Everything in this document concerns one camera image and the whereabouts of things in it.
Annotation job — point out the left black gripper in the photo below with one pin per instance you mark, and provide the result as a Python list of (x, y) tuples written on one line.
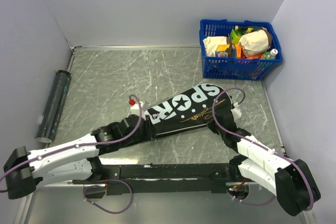
[(147, 134)]

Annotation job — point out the black racket bag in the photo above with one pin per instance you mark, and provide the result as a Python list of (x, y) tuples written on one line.
[(190, 109)]

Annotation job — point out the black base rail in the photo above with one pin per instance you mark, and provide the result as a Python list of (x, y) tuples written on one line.
[(171, 178)]

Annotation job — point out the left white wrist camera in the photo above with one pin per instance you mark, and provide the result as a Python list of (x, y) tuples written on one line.
[(137, 108)]

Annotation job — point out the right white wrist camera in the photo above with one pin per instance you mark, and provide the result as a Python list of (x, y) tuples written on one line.
[(236, 111)]

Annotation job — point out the yellow blue snack box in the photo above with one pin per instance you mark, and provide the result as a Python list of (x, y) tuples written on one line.
[(223, 51)]

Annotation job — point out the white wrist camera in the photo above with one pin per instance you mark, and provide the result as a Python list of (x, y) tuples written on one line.
[(137, 108), (236, 111)]

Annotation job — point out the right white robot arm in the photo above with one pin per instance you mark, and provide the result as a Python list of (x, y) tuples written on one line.
[(291, 182)]

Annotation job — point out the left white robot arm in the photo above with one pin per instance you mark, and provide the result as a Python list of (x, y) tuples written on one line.
[(25, 170)]

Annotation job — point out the dark green bottle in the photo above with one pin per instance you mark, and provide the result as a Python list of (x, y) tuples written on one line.
[(248, 29)]

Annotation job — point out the green snack box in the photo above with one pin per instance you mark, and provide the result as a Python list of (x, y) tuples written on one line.
[(235, 36)]

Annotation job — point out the black shuttlecock tube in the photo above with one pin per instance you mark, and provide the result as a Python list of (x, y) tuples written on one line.
[(52, 113)]

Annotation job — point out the orange snack box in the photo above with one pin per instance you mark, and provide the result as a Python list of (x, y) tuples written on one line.
[(240, 54)]

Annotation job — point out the green plastic bottle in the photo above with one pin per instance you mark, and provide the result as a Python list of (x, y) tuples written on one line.
[(270, 55)]

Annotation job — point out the beige paper bag roll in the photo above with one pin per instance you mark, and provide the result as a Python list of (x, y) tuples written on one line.
[(255, 43)]

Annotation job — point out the blue plastic basket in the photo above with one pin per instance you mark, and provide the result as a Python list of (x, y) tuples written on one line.
[(232, 67)]

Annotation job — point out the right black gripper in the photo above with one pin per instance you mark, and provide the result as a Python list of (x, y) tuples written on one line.
[(211, 124)]

